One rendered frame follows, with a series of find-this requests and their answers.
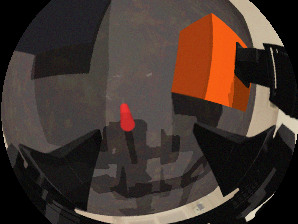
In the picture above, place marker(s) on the red peg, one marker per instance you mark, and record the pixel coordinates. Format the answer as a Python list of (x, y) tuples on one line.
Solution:
[(127, 121)]

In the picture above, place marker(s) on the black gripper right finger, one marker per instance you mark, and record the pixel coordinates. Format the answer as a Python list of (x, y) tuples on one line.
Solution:
[(230, 156)]

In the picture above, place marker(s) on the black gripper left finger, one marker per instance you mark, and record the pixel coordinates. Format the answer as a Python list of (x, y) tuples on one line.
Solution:
[(70, 168)]

